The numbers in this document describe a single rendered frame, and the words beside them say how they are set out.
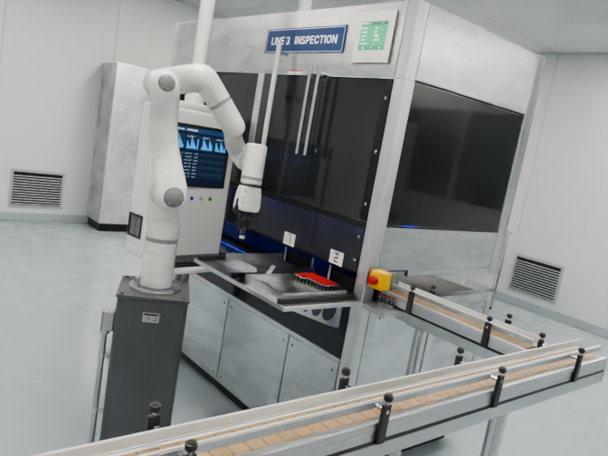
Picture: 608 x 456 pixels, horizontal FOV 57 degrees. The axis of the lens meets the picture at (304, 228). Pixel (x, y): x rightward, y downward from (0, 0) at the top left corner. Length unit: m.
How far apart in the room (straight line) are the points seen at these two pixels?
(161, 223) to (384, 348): 1.14
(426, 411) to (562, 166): 5.79
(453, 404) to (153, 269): 1.17
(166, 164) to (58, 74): 5.39
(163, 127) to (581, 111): 5.61
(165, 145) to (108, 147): 5.05
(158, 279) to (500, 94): 1.75
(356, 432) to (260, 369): 1.76
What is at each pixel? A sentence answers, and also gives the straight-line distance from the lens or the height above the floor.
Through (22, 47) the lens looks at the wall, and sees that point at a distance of 7.30.
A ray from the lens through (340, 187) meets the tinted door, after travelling 2.50.
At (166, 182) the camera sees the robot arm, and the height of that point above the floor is 1.27.
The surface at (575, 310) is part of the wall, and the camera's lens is 6.94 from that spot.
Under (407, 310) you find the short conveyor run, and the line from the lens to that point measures 2.35.
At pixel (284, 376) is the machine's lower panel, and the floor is 0.37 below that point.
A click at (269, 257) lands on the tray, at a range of 2.85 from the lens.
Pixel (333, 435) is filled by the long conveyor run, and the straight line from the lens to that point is 1.21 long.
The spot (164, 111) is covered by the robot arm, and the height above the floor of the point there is 1.51.
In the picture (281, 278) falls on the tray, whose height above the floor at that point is 0.89.
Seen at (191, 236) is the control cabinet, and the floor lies 0.91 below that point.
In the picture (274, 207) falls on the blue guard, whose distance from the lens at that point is 2.84.
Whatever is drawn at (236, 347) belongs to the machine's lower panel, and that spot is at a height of 0.35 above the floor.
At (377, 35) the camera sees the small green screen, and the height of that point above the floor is 1.96.
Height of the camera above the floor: 1.50
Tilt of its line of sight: 9 degrees down
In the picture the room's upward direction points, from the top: 10 degrees clockwise
